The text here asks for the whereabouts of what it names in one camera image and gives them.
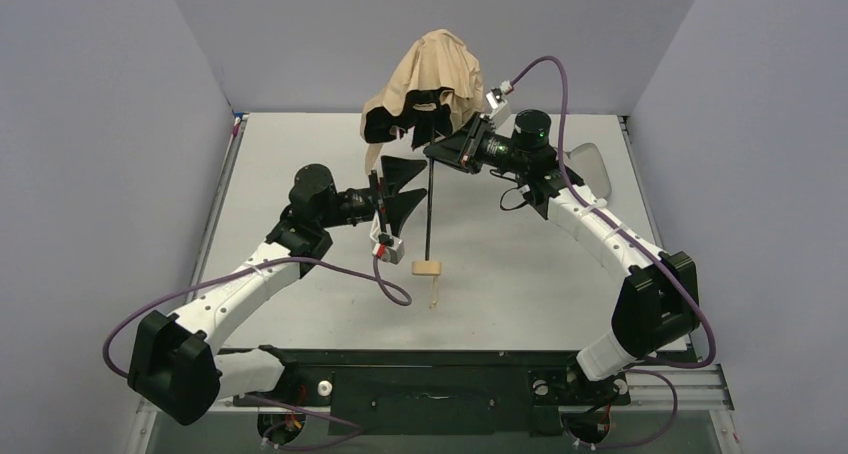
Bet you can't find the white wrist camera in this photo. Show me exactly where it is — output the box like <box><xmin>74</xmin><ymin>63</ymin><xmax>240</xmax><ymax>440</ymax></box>
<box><xmin>484</xmin><ymin>80</ymin><xmax>514</xmax><ymax>130</ymax></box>
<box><xmin>369</xmin><ymin>213</ymin><xmax>405</xmax><ymax>265</ymax></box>

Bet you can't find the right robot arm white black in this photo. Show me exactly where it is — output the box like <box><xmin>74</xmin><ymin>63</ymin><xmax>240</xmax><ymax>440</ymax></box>
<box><xmin>424</xmin><ymin>109</ymin><xmax>700</xmax><ymax>381</ymax></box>

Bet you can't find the beige umbrella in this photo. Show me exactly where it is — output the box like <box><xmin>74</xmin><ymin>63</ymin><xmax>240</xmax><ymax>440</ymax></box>
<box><xmin>359</xmin><ymin>28</ymin><xmax>486</xmax><ymax>310</ymax></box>

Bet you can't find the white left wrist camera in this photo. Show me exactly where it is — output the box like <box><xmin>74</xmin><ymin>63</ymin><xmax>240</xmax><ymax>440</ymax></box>
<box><xmin>369</xmin><ymin>213</ymin><xmax>405</xmax><ymax>265</ymax></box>

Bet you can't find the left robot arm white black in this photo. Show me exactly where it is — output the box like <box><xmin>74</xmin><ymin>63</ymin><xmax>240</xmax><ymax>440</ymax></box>
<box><xmin>126</xmin><ymin>156</ymin><xmax>428</xmax><ymax>425</ymax></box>

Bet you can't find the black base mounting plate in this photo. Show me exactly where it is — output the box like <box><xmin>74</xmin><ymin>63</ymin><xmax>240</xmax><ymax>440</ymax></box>
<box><xmin>264</xmin><ymin>348</ymin><xmax>630</xmax><ymax>437</ymax></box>

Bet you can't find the aluminium front rail frame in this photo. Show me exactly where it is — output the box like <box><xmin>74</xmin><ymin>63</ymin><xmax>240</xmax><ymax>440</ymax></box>
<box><xmin>130</xmin><ymin>366</ymin><xmax>741</xmax><ymax>453</ymax></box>

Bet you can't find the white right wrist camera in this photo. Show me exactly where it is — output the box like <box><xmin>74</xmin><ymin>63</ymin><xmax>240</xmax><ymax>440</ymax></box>
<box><xmin>484</xmin><ymin>80</ymin><xmax>514</xmax><ymax>130</ymax></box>

